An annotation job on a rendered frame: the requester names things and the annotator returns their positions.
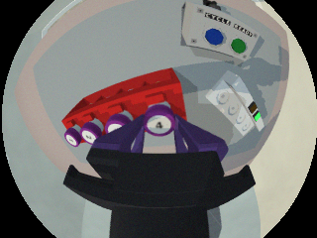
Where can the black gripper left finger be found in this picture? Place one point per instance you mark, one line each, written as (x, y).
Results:
(122, 138)

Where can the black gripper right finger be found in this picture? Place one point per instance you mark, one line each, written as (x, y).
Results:
(197, 139)

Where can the grey flat mat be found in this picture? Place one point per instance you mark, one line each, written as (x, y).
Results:
(143, 36)

